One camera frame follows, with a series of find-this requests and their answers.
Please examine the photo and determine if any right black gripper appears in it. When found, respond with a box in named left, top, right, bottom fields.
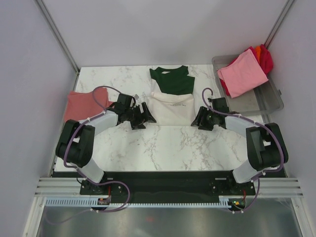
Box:
left=191, top=106, right=218, bottom=131

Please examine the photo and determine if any aluminium frame post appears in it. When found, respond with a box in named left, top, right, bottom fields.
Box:
left=264, top=0, right=296, bottom=49
left=34, top=0, right=80, bottom=74

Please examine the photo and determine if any pink t-shirt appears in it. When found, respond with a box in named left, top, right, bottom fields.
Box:
left=217, top=47, right=268, bottom=98

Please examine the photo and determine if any white and green t-shirt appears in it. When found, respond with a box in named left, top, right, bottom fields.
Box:
left=148, top=65, right=196, bottom=126

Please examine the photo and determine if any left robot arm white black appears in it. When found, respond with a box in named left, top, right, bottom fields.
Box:
left=55, top=93, right=157, bottom=194

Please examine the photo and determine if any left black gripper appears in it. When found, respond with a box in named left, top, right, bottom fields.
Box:
left=125, top=102, right=156, bottom=130

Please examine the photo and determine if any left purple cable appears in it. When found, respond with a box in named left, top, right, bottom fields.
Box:
left=45, top=85, right=131, bottom=225

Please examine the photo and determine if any aluminium extrusion rail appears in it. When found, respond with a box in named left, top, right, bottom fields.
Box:
left=35, top=178, right=81, bottom=197

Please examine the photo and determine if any white slotted cable duct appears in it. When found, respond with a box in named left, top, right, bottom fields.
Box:
left=44, top=196, right=245, bottom=208

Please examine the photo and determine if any folded salmon red t-shirt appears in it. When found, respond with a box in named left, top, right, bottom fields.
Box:
left=63, top=88, right=112, bottom=122

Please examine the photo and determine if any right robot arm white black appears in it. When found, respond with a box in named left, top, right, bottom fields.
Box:
left=191, top=97, right=288, bottom=195

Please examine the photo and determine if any left aluminium frame post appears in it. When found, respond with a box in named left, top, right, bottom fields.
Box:
left=34, top=0, right=80, bottom=74

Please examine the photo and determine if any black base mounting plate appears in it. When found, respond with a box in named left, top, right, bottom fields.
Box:
left=50, top=169, right=288, bottom=204

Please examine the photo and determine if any orange t-shirt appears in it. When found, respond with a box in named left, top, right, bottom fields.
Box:
left=255, top=46, right=261, bottom=60

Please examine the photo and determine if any right aluminium frame post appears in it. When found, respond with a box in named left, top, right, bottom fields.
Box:
left=264, top=0, right=296, bottom=49

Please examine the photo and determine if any clear grey plastic bin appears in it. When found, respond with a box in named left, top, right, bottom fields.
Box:
left=212, top=55, right=284, bottom=117

